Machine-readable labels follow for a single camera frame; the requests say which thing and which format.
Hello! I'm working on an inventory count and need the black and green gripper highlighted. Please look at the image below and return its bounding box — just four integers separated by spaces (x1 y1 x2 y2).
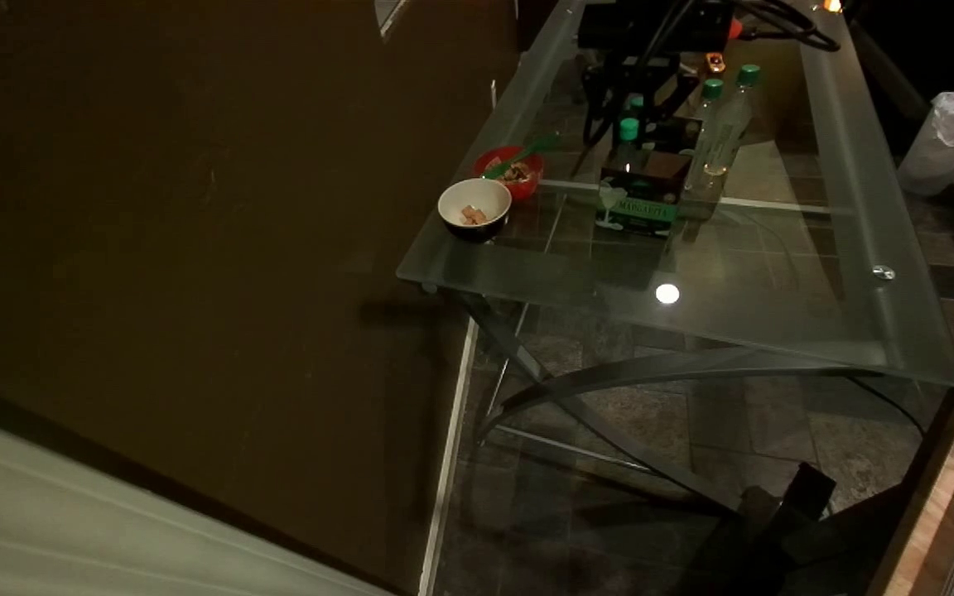
590 179 686 240

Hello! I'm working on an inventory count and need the red bowl with chips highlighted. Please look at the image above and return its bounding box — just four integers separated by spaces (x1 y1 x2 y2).
474 142 552 207

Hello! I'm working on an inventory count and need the white bowl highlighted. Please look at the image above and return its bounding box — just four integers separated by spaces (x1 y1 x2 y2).
433 177 515 234

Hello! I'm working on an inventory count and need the black table foot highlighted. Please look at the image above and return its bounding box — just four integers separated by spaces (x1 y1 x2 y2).
677 462 872 596

